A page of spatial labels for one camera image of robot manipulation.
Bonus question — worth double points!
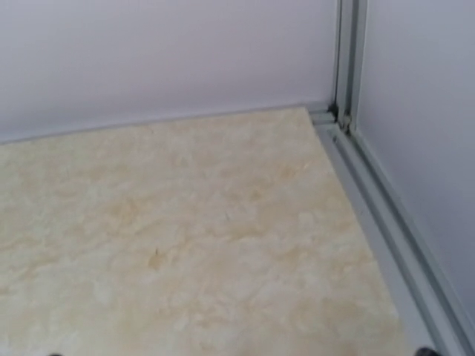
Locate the right aluminium frame post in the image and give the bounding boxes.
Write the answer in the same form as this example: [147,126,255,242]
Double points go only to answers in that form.
[329,0,368,135]

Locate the right side aluminium rail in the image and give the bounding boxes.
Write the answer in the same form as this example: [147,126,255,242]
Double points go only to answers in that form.
[310,111,474,355]

